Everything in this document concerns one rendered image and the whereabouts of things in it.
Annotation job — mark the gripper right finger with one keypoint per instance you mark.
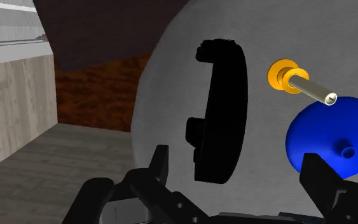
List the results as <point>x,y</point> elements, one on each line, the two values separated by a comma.
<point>324,183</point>

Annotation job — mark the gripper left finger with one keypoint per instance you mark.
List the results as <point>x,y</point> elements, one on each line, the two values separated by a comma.
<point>154,192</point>

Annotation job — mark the blue funnel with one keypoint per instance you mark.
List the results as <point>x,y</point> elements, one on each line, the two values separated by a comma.
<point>321,130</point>

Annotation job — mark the round grey table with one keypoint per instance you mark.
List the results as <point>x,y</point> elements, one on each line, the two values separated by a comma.
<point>172,93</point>

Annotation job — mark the black curved flat object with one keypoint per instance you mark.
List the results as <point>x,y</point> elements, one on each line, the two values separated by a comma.
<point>225,118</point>

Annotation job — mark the orange holder with grey rod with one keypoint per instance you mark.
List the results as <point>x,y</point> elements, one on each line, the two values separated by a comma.
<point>290,77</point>

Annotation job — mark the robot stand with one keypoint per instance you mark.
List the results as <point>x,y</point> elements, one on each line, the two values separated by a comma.
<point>104,31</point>

